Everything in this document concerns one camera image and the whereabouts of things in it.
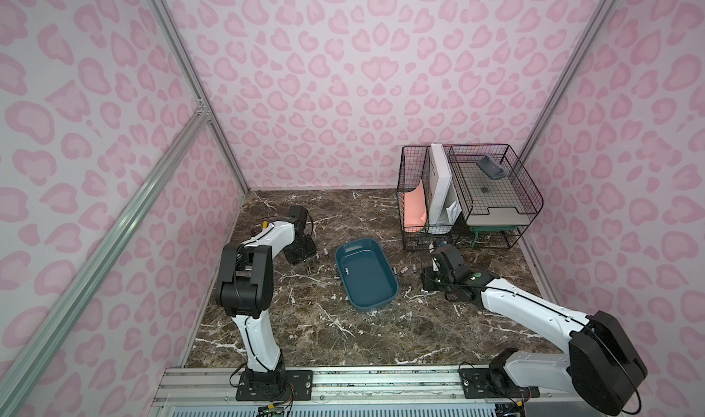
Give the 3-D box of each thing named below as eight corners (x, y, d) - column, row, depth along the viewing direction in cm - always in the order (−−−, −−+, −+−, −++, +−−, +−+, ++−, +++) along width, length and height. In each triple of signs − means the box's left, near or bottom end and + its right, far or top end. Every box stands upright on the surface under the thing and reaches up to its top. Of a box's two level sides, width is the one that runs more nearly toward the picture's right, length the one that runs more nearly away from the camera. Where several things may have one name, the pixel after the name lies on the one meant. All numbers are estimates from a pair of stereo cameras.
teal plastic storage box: (355, 317, 87) (354, 310, 82) (333, 253, 102) (331, 243, 97) (402, 300, 90) (404, 292, 86) (374, 240, 106) (374, 230, 101)
